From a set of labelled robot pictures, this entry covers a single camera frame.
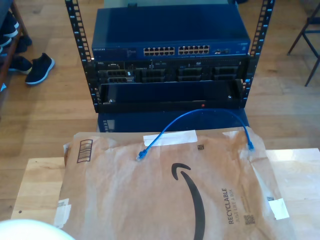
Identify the blue network cable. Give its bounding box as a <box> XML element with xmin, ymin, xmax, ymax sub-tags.
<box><xmin>135</xmin><ymin>108</ymin><xmax>256</xmax><ymax>162</ymax></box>

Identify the dark blue box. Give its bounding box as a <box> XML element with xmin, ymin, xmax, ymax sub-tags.
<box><xmin>96</xmin><ymin>109</ymin><xmax>251</xmax><ymax>133</ymax></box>

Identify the black rack server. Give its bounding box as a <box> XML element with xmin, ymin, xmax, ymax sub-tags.
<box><xmin>94</xmin><ymin>57</ymin><xmax>251</xmax><ymax>83</ymax></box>

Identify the brown packing paper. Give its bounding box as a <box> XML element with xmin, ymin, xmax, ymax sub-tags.
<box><xmin>51</xmin><ymin>128</ymin><xmax>298</xmax><ymax>240</ymax></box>

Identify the grey metal case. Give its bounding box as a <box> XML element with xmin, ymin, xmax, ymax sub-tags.
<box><xmin>103</xmin><ymin>0</ymin><xmax>237</xmax><ymax>10</ymax></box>

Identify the dark sneaker white sole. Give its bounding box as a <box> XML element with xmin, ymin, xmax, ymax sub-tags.
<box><xmin>8</xmin><ymin>55</ymin><xmax>33</xmax><ymax>75</ymax></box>
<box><xmin>24</xmin><ymin>52</ymin><xmax>56</xmax><ymax>86</ymax></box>
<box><xmin>0</xmin><ymin>11</ymin><xmax>20</xmax><ymax>38</ymax></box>
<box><xmin>0</xmin><ymin>34</ymin><xmax>13</xmax><ymax>48</ymax></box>

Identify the dark shoe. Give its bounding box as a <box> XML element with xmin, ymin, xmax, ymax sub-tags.
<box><xmin>14</xmin><ymin>34</ymin><xmax>33</xmax><ymax>54</ymax></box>

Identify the dark metal chair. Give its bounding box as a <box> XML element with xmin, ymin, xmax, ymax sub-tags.
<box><xmin>286</xmin><ymin>2</ymin><xmax>320</xmax><ymax>87</ymax></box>

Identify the black rack frame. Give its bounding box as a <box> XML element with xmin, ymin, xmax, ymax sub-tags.
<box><xmin>64</xmin><ymin>0</ymin><xmax>276</xmax><ymax>114</ymax></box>

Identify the blue network switch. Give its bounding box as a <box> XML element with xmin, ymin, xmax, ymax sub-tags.
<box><xmin>91</xmin><ymin>4</ymin><xmax>252</xmax><ymax>61</ymax></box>

